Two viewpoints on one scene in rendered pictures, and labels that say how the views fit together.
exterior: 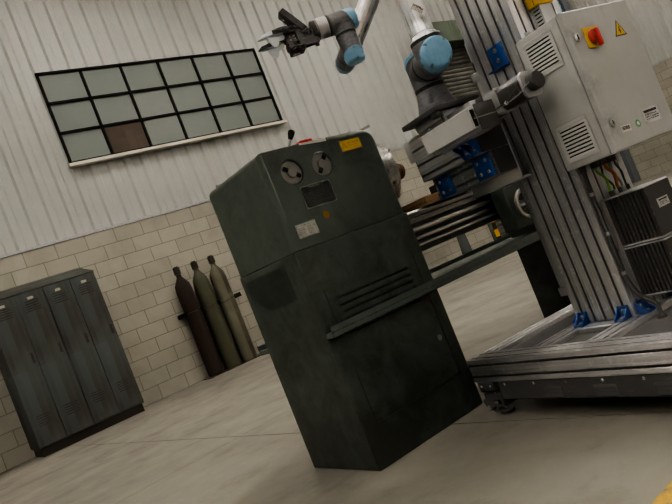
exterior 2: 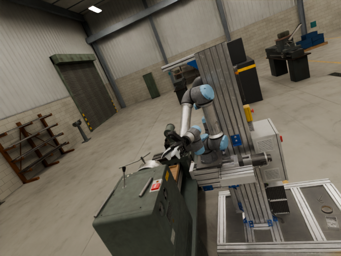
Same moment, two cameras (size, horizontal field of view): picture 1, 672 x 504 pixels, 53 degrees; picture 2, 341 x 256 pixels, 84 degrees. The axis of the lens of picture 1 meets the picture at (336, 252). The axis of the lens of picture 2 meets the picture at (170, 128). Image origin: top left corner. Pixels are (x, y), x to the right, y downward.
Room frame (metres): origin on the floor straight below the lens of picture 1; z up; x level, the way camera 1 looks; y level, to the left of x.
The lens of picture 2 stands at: (1.50, 0.52, 2.03)
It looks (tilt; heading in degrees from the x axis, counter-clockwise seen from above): 18 degrees down; 322
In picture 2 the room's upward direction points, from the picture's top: 22 degrees counter-clockwise
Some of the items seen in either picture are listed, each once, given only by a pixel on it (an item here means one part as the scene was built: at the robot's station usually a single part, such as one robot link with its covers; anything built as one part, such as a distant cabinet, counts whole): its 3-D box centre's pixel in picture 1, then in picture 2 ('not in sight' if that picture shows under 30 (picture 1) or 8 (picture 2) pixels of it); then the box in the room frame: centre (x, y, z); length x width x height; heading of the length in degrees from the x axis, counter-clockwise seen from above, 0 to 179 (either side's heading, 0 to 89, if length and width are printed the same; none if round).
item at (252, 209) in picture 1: (305, 202); (143, 206); (2.83, 0.04, 1.06); 0.59 x 0.48 x 0.39; 126
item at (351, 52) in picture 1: (350, 49); (195, 146); (2.37, -0.32, 1.46); 0.11 x 0.08 x 0.11; 8
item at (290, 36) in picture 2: not in sight; (286, 53); (3.80, -7.54, 0.84); 2.28 x 0.91 x 1.67; 128
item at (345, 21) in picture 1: (341, 22); (193, 133); (2.35, -0.32, 1.56); 0.11 x 0.08 x 0.09; 98
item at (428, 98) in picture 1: (434, 98); (207, 154); (2.52, -0.56, 1.21); 0.15 x 0.15 x 0.10
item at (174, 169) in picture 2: (423, 204); (163, 176); (3.23, -0.48, 0.89); 0.36 x 0.30 x 0.04; 36
